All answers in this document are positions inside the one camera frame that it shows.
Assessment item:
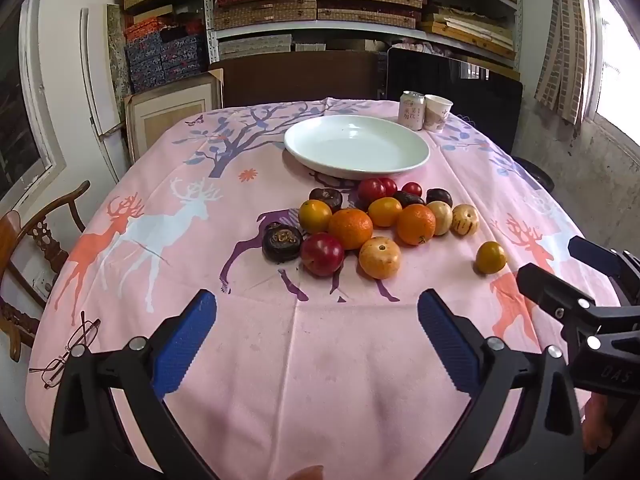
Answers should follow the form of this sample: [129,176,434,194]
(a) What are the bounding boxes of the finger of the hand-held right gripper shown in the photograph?
[568,236,640,306]
[516,262,626,351]

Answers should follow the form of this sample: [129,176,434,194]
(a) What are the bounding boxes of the stack of blue patterned boxes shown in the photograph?
[123,16,209,95]

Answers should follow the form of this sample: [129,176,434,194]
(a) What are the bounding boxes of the white oval plate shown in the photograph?
[283,114,431,181]

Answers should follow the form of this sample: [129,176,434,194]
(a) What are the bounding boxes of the person's left hand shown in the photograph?
[280,465,326,480]

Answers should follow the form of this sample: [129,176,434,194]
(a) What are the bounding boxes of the orange mandarin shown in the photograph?
[396,203,437,247]
[328,208,375,251]

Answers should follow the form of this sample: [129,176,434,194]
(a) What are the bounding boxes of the black flat panel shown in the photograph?
[386,48,524,156]

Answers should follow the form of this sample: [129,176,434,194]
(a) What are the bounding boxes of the small pale striped fruit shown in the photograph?
[426,200,454,236]
[451,206,479,236]

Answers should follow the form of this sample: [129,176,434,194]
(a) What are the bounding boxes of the dark rounded object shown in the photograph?
[512,156,554,192]

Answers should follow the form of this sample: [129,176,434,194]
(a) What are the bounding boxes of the dark brown board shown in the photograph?
[209,51,390,109]

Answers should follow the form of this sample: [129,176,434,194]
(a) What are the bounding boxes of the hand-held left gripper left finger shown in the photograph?
[49,289,218,480]

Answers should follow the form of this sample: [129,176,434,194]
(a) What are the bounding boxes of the thin frame eyeglasses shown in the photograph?
[28,310,102,389]

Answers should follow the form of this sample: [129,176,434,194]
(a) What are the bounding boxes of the beige slatted blind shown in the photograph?
[534,0,590,123]

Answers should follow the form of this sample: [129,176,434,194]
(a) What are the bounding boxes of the white paper cup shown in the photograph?
[423,94,454,133]

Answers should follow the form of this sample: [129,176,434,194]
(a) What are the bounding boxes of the white framed dark panel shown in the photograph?
[0,0,67,206]

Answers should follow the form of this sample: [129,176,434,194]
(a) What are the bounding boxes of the pink drink can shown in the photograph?
[398,90,426,132]

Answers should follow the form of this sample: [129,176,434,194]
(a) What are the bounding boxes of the white leaning board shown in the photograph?
[79,4,132,184]

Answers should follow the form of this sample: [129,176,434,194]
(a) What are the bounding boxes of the stack of woven flat boxes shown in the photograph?
[212,0,519,60]

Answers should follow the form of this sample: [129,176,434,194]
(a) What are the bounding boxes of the person's right hand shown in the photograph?
[581,394,615,457]

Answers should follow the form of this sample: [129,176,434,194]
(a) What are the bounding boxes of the pale wooden picture frame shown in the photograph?
[123,71,225,163]

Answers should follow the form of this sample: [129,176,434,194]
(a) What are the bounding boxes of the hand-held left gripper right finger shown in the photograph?
[417,289,586,480]

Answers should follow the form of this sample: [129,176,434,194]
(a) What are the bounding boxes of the pink deer print tablecloth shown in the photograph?
[25,97,631,480]

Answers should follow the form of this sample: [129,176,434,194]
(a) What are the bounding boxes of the carved wooden chair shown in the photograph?
[0,180,92,363]

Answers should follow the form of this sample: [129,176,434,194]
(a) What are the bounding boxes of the bright window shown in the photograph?
[585,0,640,141]

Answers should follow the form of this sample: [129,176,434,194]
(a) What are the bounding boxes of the shelf of patterned boxes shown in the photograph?
[202,0,524,71]

